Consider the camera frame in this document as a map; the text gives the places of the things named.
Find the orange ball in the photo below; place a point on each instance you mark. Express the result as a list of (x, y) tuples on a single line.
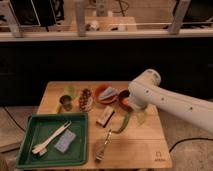
[(126, 101)]

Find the white plastic fork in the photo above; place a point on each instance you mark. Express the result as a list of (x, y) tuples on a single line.
[(39, 147)]

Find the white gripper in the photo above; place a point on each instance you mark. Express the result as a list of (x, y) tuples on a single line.
[(138, 106)]

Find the brown patterned jar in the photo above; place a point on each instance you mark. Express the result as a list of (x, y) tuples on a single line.
[(85, 100)]

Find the white brown block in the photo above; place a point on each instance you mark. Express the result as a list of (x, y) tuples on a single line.
[(105, 116)]

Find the small metal cup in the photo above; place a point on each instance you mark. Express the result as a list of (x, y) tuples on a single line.
[(65, 101)]

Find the green pepper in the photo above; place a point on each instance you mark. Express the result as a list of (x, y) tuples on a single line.
[(124, 124)]

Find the blue sponge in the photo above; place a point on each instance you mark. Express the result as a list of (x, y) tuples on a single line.
[(65, 140)]

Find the dark red bowl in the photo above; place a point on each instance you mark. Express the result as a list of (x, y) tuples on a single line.
[(122, 95)]

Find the orange plate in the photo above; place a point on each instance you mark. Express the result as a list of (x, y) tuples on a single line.
[(99, 90)]

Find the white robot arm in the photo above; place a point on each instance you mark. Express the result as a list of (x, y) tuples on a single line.
[(145, 90)]

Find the grey blue cloth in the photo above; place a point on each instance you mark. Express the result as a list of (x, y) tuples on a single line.
[(108, 92)]

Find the green plastic tray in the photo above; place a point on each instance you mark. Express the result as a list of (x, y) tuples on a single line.
[(40, 128)]

